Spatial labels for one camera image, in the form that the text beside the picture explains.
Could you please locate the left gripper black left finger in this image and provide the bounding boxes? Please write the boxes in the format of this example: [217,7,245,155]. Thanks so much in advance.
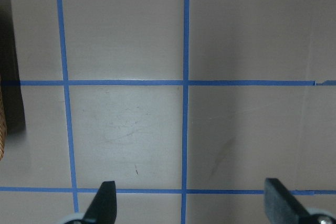
[81,181,116,224]

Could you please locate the brown wicker basket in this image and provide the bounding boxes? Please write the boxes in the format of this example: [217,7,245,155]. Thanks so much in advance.
[0,84,6,161]

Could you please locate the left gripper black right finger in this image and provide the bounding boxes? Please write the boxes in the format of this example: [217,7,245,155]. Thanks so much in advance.
[264,178,311,224]

